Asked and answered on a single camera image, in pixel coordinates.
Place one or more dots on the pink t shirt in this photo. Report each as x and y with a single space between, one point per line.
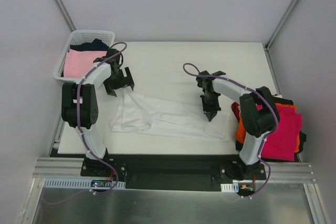
78 63

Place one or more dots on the right white cable duct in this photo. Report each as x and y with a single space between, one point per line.
230 188

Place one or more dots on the aluminium rail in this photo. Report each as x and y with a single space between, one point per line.
287 173

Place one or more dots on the magenta t shirt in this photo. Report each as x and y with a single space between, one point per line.
249 153

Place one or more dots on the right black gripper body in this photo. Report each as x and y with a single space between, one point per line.
210 104

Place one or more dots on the white t shirt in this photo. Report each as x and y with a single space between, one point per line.
142 114

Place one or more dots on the red t shirt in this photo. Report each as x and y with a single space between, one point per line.
236 110

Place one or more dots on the navy t shirt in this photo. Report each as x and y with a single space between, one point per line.
95 45

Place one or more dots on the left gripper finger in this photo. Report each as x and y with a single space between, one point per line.
129 82
109 87

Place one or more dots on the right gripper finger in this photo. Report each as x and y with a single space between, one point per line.
208 115
214 113

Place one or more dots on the white cable duct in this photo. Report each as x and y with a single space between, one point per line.
78 183
230 188

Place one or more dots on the left white cable duct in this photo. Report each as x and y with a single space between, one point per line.
78 183

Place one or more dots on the left aluminium frame post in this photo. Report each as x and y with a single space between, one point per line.
65 15

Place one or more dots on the black t shirt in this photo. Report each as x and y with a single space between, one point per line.
303 137

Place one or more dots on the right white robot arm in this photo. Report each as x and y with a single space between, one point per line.
258 112

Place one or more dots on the right aluminium frame post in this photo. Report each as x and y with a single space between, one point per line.
285 17

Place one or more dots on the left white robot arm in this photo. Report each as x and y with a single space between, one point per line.
79 105

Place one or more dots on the white plastic laundry basket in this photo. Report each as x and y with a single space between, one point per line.
79 37

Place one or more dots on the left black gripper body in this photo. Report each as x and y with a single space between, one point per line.
119 81

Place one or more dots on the aluminium frame post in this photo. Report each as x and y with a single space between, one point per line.
285 17
65 15

